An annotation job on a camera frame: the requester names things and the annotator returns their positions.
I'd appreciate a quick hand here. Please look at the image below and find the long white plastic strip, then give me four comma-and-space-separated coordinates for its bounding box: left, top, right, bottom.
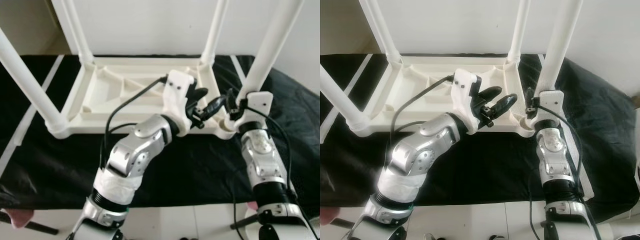
536, 53, 596, 200
230, 55, 248, 85
320, 54, 373, 141
0, 55, 65, 166

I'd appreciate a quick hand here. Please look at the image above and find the black table cloth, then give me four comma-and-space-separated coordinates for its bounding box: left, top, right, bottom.
0, 54, 321, 211
320, 52, 640, 223

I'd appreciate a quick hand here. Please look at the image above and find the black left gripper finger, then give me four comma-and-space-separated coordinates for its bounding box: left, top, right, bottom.
197, 96, 227, 122
475, 85, 503, 107
189, 87, 209, 107
482, 93, 519, 122

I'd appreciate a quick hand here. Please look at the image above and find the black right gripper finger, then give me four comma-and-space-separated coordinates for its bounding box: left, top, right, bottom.
525, 87, 536, 119
226, 89, 241, 120

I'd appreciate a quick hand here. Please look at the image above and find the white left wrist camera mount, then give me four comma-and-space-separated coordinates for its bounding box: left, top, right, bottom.
452, 69, 483, 133
162, 70, 197, 138

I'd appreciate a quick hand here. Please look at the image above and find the white tapered table leg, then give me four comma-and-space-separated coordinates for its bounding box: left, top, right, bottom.
537, 0, 585, 96
506, 0, 532, 63
320, 65, 373, 137
235, 0, 306, 101
200, 0, 231, 65
359, 0, 403, 63
0, 27, 69, 138
51, 0, 96, 65

